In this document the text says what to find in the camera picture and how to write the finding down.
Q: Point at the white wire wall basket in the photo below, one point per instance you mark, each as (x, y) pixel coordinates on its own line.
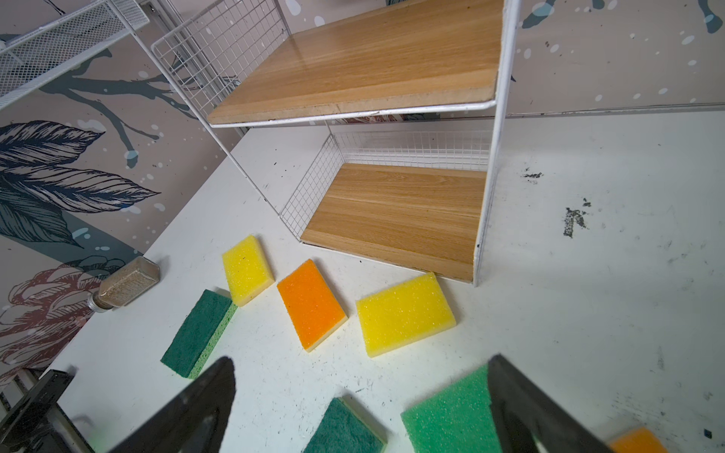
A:
(31, 61)

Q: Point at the glass spice jar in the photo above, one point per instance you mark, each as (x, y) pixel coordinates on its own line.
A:
(125, 285)

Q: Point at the orange sponge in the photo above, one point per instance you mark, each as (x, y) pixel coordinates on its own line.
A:
(313, 308)
(637, 440)

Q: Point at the light green sponge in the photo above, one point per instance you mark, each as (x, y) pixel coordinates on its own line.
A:
(457, 419)

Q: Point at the dark green sponge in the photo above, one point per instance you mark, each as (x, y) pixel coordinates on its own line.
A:
(199, 334)
(343, 430)

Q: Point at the white wire wooden shelf unit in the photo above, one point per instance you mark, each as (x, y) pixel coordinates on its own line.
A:
(376, 136)

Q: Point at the yellow sponge right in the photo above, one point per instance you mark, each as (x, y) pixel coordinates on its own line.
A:
(404, 314)

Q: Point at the yellow sponge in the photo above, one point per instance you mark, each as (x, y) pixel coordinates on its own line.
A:
(404, 314)
(247, 271)

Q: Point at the dark green sponge middle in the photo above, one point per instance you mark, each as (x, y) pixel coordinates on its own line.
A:
(343, 430)

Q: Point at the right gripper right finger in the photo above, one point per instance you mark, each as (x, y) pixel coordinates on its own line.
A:
(526, 417)

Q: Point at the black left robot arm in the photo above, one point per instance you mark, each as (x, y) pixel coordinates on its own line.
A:
(31, 417)

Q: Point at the yellow sponge left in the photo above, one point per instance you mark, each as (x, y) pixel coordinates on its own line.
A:
(247, 271)

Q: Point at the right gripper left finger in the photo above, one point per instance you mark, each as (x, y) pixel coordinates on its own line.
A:
(194, 421)

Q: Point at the dark green sponge left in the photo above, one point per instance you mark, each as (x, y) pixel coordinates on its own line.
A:
(199, 334)

